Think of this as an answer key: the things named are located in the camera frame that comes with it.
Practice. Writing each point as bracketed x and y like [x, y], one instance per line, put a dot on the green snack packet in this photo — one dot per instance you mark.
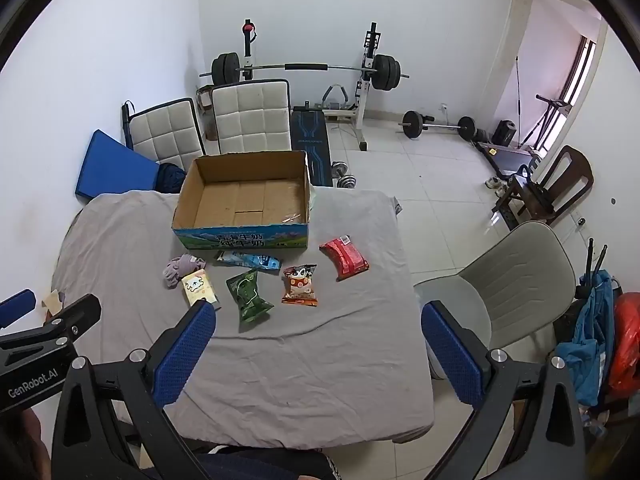
[247, 297]

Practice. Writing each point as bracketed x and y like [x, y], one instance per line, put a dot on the blue white packet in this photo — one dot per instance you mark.
[250, 261]

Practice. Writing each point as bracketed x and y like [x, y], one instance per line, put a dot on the blue foam mat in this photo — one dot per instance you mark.
[112, 167]

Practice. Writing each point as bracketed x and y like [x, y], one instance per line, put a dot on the person's left forearm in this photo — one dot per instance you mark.
[22, 445]

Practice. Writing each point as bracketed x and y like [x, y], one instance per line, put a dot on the white padded chair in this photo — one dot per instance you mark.
[167, 132]
[250, 115]

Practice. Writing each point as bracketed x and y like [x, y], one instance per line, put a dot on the chrome dumbbell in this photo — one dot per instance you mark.
[340, 166]
[347, 181]

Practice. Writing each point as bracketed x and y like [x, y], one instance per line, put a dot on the white barbell rack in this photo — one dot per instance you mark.
[364, 110]

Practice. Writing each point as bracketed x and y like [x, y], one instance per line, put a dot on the blue jacket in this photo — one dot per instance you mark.
[595, 340]

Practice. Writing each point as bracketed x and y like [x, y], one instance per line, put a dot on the grey plastic chair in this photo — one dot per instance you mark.
[520, 275]

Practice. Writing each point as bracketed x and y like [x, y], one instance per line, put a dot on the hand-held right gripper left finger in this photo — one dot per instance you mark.
[184, 355]

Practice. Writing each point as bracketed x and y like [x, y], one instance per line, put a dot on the black exercise machine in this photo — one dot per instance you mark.
[505, 157]

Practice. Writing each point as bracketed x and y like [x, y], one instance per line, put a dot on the yellow snack packet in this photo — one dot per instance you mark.
[200, 287]

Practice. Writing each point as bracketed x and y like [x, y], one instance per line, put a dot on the grey table cloth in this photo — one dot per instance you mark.
[325, 355]

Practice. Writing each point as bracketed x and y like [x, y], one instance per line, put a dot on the pair of white shoes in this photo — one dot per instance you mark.
[496, 183]

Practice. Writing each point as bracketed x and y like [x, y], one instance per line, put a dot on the black weight bench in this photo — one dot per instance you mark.
[310, 140]

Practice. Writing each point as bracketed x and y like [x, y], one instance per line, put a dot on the black speaker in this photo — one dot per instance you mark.
[505, 132]

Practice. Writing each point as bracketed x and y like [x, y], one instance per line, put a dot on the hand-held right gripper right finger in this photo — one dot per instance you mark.
[452, 355]

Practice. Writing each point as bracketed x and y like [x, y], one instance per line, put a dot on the dark blue knitted cushion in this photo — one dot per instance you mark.
[169, 177]

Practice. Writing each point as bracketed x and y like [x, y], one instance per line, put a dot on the open cardboard box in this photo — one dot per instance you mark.
[240, 200]

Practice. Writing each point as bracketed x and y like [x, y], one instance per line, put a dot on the window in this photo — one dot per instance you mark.
[582, 70]

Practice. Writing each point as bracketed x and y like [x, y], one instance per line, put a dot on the purple cloth bundle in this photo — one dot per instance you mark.
[181, 267]

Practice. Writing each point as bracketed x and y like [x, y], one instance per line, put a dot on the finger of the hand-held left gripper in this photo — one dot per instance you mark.
[17, 307]
[75, 317]

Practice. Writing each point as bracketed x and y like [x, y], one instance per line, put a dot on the beige paper scrap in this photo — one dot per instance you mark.
[52, 302]

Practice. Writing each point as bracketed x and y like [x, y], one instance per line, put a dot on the dark wooden chair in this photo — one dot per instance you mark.
[570, 170]

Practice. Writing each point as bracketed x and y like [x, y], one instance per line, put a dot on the long barbell with black plates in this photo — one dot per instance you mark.
[387, 71]

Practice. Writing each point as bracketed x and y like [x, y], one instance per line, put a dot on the person's dark shorts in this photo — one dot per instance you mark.
[270, 465]

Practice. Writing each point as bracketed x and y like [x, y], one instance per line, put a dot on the short barbell with black plates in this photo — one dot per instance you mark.
[414, 124]

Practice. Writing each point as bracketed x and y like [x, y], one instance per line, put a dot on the red packet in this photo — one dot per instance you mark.
[345, 257]

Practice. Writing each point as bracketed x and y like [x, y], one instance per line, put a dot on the orange snack packet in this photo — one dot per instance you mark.
[300, 287]

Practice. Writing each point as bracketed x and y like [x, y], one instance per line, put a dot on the red bag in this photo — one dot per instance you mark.
[627, 345]

